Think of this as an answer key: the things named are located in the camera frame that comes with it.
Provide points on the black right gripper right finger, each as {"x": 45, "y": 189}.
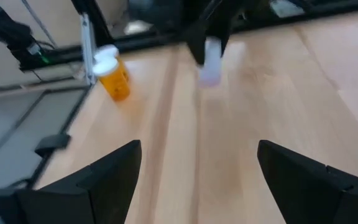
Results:
{"x": 315, "y": 196}

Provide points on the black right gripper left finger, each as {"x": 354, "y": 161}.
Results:
{"x": 104, "y": 193}

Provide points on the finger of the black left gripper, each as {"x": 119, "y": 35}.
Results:
{"x": 225, "y": 37}
{"x": 197, "y": 43}

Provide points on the white melatonin bottle blue label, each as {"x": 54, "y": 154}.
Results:
{"x": 211, "y": 65}

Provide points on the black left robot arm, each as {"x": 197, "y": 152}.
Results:
{"x": 5, "y": 28}

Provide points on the black table edge bracket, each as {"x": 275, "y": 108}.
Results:
{"x": 53, "y": 144}

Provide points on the silver aluminium post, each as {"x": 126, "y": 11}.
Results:
{"x": 88, "y": 53}

